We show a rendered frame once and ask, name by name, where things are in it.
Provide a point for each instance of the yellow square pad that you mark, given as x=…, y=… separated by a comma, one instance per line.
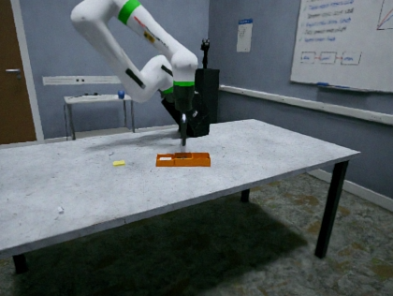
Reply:
x=118, y=163

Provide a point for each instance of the orange rack of bins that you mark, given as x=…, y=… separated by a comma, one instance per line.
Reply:
x=192, y=160

